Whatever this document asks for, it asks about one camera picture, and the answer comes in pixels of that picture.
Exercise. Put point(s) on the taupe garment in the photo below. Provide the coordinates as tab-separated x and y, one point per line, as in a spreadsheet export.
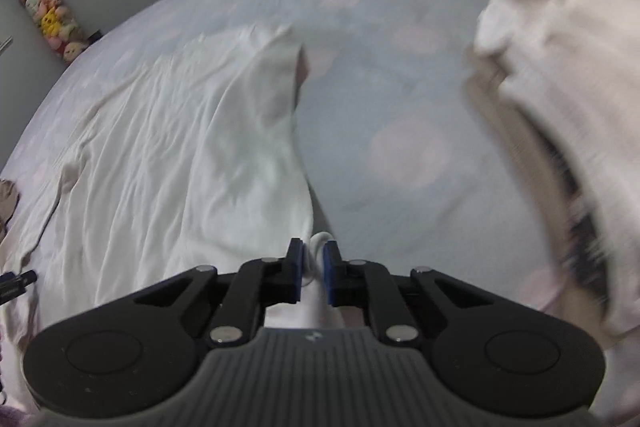
7	202

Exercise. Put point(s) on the white thin shirt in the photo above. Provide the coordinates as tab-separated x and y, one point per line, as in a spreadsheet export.
175	157

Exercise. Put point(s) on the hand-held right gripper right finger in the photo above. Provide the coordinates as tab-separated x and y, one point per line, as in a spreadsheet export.
328	274

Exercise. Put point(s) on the clear tube of plush toys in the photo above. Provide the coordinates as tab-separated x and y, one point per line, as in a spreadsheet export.
50	19

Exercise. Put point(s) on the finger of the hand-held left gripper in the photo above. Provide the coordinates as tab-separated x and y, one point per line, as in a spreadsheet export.
15	283

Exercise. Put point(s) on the white thick sweatshirt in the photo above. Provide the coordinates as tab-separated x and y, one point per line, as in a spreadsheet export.
560	32

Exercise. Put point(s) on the black wall socket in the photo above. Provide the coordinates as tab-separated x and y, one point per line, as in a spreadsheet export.
95	36

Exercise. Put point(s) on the polka dot bed sheet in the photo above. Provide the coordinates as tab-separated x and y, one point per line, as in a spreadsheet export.
400	72

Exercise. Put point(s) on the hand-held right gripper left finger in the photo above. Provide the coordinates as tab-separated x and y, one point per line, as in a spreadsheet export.
298	272

